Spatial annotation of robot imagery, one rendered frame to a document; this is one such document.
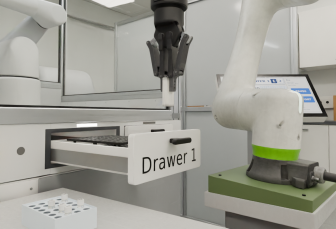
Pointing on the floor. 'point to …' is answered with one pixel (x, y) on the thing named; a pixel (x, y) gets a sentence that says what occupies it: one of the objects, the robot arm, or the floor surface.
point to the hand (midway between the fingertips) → (168, 92)
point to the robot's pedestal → (267, 213)
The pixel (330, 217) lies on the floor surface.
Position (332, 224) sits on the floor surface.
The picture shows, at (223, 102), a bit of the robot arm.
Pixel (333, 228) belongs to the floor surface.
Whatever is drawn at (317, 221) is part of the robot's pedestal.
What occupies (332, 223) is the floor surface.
